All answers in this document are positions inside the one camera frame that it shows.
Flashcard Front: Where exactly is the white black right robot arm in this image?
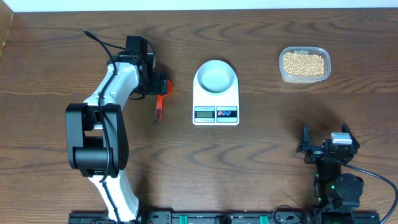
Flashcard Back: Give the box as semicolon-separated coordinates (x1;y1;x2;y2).
296;124;380;224

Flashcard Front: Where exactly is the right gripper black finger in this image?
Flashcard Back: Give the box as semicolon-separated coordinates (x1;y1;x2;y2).
296;123;310;153
341;123;358;143

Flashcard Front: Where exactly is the white digital kitchen scale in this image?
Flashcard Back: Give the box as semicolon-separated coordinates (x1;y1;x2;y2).
192;73;239;126

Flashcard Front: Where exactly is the white round bowl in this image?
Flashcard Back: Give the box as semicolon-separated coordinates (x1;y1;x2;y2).
196;60;238;94

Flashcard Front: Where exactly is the pile of soybeans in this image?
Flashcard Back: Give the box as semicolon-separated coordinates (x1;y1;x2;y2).
282;52;325;77

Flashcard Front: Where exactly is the clear plastic container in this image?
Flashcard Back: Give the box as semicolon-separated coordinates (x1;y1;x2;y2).
279;47;331;84

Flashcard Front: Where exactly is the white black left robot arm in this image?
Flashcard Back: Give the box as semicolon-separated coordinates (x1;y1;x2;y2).
65;52;168;223

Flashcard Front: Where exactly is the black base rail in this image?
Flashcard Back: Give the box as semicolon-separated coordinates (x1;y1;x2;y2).
67;211;380;224

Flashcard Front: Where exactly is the orange measuring scoop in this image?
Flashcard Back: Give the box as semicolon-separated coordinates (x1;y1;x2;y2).
155;80;173;124

